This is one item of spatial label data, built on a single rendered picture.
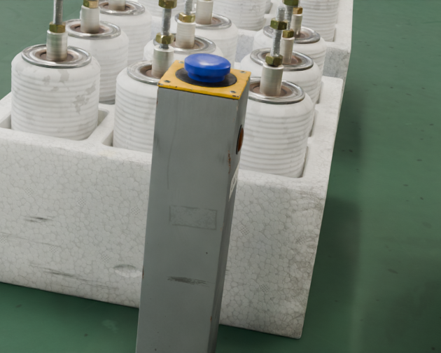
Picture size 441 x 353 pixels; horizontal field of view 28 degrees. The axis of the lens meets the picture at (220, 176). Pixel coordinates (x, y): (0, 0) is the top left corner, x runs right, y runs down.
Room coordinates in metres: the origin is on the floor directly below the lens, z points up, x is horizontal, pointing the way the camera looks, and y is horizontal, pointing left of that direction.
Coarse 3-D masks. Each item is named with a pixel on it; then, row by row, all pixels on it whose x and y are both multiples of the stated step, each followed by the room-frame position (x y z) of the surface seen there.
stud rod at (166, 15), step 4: (164, 8) 0.90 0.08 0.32; (168, 8) 0.90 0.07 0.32; (164, 12) 0.90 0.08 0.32; (168, 12) 0.90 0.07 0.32; (164, 16) 0.90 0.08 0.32; (168, 16) 0.90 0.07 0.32; (164, 20) 0.90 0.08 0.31; (168, 20) 0.90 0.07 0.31; (164, 24) 0.90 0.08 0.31; (168, 24) 0.90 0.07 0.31; (164, 28) 0.90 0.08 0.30; (168, 28) 0.90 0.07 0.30; (160, 32) 0.90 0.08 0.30; (164, 32) 0.90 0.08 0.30; (168, 32) 0.90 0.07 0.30; (160, 44) 0.90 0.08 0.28; (164, 44) 0.90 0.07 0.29; (168, 44) 0.90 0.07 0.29; (164, 48) 0.90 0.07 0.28; (168, 48) 0.90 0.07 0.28
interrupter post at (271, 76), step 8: (264, 64) 0.88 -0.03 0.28; (264, 72) 0.88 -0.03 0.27; (272, 72) 0.88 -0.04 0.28; (280, 72) 0.88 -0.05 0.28; (264, 80) 0.88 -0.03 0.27; (272, 80) 0.88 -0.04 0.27; (280, 80) 0.88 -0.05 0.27; (264, 88) 0.88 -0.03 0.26; (272, 88) 0.88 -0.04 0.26; (280, 88) 0.88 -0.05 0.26
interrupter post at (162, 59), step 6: (156, 48) 0.89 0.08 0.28; (156, 54) 0.89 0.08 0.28; (162, 54) 0.89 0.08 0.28; (168, 54) 0.89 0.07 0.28; (156, 60) 0.89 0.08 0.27; (162, 60) 0.89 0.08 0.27; (168, 60) 0.89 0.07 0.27; (156, 66) 0.89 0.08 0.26; (162, 66) 0.89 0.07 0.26; (168, 66) 0.89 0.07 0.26; (156, 72) 0.89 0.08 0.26; (162, 72) 0.89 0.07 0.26
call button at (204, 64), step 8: (192, 56) 0.72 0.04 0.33; (200, 56) 0.73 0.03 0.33; (208, 56) 0.73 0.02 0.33; (216, 56) 0.73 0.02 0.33; (184, 64) 0.72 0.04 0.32; (192, 64) 0.71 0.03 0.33; (200, 64) 0.70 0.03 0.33; (208, 64) 0.71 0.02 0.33; (216, 64) 0.71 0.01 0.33; (224, 64) 0.71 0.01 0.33; (192, 72) 0.70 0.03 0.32; (200, 72) 0.70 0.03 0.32; (208, 72) 0.70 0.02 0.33; (216, 72) 0.70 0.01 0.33; (224, 72) 0.71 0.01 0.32; (200, 80) 0.71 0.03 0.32; (208, 80) 0.71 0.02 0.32; (216, 80) 0.71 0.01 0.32
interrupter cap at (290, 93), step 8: (256, 80) 0.91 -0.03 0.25; (256, 88) 0.89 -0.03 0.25; (288, 88) 0.90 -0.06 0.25; (296, 88) 0.90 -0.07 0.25; (248, 96) 0.86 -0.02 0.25; (256, 96) 0.86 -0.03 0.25; (264, 96) 0.86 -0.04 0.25; (272, 96) 0.87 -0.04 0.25; (280, 96) 0.88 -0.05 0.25; (288, 96) 0.87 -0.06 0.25; (296, 96) 0.87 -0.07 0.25; (304, 96) 0.88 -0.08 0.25
